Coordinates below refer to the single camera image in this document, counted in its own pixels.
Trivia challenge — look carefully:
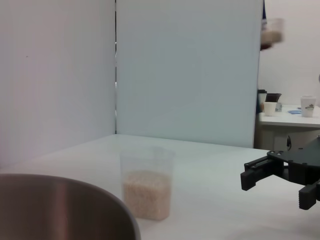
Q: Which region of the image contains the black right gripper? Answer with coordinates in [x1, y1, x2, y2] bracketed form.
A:
[240, 136, 320, 211]

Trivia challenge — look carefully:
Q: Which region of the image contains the clear plastic cup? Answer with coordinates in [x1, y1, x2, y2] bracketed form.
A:
[119, 146, 176, 222]

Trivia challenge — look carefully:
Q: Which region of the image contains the stainless steel mixing bowl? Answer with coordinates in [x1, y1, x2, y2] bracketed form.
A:
[0, 173, 142, 240]

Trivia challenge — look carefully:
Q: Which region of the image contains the plain white paper cup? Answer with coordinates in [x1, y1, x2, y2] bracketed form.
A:
[263, 101, 276, 117]

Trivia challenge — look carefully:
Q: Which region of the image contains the printed paper cup with lid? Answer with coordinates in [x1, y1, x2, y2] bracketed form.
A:
[300, 94, 317, 118]

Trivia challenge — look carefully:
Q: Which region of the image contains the dark brown bowl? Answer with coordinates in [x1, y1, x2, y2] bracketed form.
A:
[265, 92, 282, 104]

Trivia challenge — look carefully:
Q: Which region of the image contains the blurred cup with brown filling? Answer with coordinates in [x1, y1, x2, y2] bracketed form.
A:
[259, 17, 286, 51]

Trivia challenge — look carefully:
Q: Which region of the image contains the white background table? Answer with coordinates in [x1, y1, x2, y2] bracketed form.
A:
[254, 104, 320, 151]

